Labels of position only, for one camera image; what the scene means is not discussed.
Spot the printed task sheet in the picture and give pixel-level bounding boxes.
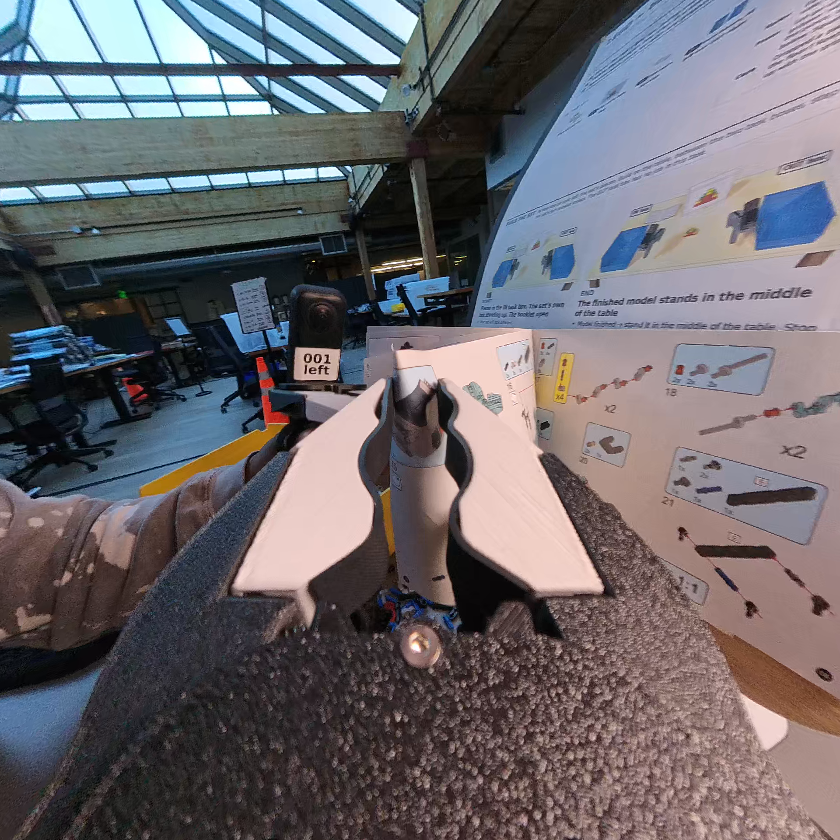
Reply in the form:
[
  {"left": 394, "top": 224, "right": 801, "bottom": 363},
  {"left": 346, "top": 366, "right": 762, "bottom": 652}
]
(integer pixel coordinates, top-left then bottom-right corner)
[{"left": 471, "top": 0, "right": 840, "bottom": 333}]

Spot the person's left forearm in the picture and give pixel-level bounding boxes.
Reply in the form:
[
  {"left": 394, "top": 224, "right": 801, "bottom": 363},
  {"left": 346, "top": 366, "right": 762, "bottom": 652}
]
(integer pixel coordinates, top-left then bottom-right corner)
[{"left": 0, "top": 456, "right": 263, "bottom": 652}]

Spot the white sign on stand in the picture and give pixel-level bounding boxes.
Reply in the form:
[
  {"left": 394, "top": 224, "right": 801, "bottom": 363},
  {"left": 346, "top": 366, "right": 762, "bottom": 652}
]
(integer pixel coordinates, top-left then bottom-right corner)
[{"left": 230, "top": 277, "right": 273, "bottom": 337}]

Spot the building instruction booklet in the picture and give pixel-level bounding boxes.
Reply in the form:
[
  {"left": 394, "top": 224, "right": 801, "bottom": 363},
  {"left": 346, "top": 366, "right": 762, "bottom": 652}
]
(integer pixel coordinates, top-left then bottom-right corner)
[{"left": 364, "top": 325, "right": 840, "bottom": 701}]

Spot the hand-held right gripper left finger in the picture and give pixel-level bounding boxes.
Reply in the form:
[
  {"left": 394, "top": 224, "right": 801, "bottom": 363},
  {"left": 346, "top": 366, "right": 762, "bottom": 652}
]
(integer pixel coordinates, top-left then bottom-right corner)
[{"left": 230, "top": 377, "right": 396, "bottom": 626}]

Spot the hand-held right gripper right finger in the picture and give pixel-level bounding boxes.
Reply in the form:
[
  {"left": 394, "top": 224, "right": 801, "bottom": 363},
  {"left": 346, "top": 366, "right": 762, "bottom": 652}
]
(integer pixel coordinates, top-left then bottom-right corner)
[{"left": 435, "top": 379, "right": 606, "bottom": 599}]

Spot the orange traffic cone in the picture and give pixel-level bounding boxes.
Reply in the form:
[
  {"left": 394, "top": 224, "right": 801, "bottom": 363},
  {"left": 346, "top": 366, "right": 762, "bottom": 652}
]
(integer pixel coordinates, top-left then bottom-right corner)
[{"left": 255, "top": 356, "right": 291, "bottom": 426}]

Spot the black and red office chair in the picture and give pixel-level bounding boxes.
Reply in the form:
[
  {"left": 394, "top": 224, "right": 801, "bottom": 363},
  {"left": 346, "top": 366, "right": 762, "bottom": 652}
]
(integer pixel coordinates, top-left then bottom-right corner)
[{"left": 121, "top": 367, "right": 188, "bottom": 421}]

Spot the stack of flat boxes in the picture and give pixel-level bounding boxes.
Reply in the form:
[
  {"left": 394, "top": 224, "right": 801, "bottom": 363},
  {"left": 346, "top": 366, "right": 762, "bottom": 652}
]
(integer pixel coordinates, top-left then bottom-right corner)
[{"left": 7, "top": 325, "right": 99, "bottom": 371}]

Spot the grey desk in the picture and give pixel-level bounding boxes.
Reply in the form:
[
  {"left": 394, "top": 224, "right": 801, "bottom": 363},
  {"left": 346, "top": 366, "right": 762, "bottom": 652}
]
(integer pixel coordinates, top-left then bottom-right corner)
[{"left": 0, "top": 669, "right": 840, "bottom": 840}]

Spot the person's left hand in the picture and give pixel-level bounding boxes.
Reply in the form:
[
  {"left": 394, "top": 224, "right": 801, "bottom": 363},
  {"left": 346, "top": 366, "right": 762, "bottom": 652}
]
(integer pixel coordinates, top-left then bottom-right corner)
[{"left": 245, "top": 425, "right": 316, "bottom": 483}]

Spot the yellow plastic bin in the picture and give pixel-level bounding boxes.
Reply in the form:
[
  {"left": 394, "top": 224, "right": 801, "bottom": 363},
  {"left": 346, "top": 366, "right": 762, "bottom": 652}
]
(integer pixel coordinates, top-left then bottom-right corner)
[{"left": 140, "top": 423, "right": 309, "bottom": 498}]

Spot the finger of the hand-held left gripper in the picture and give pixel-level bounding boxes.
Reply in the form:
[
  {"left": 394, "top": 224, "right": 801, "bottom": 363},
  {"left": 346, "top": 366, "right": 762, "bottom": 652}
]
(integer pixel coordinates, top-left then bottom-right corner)
[{"left": 305, "top": 387, "right": 375, "bottom": 426}]

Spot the wooden stand board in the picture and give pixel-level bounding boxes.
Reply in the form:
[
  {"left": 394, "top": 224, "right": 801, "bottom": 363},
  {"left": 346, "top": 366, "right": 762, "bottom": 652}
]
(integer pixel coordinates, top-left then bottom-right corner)
[{"left": 709, "top": 622, "right": 840, "bottom": 737}]

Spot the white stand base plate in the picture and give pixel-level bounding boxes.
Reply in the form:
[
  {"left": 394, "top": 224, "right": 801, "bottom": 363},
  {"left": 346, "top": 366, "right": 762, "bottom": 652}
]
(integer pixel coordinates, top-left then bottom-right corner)
[{"left": 740, "top": 694, "right": 790, "bottom": 751}]

